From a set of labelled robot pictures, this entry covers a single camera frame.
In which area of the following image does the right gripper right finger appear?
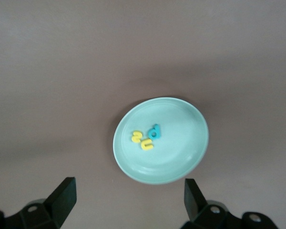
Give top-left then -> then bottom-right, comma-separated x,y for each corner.
180,178 -> 280,229

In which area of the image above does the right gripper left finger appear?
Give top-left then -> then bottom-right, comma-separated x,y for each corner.
0,177 -> 77,229

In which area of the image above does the yellow foam letter u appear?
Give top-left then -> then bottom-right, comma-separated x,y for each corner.
140,137 -> 156,152

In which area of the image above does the teal foam letter p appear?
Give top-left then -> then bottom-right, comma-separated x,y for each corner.
148,123 -> 162,141

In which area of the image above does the yellow foam letter s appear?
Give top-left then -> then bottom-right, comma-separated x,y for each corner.
130,129 -> 144,144

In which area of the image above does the green plate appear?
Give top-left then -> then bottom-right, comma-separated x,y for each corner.
112,96 -> 210,186

